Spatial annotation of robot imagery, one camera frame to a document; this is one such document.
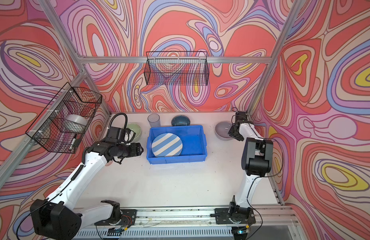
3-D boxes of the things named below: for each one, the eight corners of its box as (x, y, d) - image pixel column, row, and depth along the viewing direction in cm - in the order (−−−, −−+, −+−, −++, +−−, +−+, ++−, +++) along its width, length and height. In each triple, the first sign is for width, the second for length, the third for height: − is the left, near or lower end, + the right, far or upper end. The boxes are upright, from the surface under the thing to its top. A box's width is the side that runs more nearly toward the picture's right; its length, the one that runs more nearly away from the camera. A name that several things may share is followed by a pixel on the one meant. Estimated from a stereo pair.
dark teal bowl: (172, 129, 113) (171, 122, 107) (172, 120, 119) (171, 114, 113) (190, 129, 113) (190, 122, 107) (189, 120, 119) (190, 114, 113)
